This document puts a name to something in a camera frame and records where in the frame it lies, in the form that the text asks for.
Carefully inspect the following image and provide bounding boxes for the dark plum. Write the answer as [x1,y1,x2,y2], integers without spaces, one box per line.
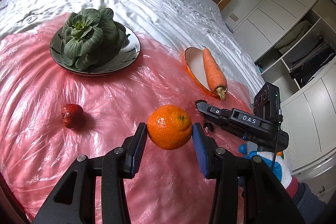
[203,122,214,132]

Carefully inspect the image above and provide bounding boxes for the orange mandarin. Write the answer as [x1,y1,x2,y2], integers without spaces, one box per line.
[147,105,193,150]

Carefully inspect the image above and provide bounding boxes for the dark red wrinkled fruit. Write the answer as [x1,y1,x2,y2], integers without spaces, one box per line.
[62,104,85,130]

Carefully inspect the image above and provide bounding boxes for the blue gloved right hand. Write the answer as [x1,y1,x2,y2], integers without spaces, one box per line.
[238,142,293,189]

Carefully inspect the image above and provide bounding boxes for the carrot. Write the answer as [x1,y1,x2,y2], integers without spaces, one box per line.
[202,48,227,100]

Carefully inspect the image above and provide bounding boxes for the orange rimmed white plate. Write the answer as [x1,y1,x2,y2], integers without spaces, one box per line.
[183,47,219,98]

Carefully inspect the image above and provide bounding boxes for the hanging dark clothes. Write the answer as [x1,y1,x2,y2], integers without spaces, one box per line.
[281,18,335,88]

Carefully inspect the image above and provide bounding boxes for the pink plastic sheet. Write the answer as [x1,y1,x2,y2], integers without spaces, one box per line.
[1,15,251,223]

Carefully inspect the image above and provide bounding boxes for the patterned white plate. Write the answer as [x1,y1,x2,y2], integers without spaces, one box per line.
[50,26,141,76]

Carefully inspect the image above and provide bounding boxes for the white wardrobe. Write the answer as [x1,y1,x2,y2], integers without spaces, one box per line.
[233,0,335,202]

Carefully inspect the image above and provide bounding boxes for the white bed sheet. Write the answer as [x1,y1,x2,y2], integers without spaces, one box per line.
[1,0,264,96]

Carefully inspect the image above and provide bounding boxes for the green bok choy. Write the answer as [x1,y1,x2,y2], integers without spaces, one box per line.
[61,7,126,71]

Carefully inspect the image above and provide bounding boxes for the beige wall socket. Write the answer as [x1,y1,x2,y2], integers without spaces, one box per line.
[230,13,239,22]

